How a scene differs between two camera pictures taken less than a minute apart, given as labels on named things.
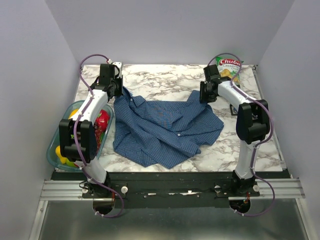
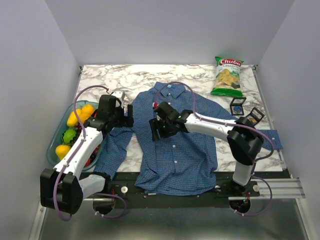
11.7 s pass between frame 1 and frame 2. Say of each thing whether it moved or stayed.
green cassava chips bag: stayed
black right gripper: moved
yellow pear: stayed
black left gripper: moved
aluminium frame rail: stayed
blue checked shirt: moved
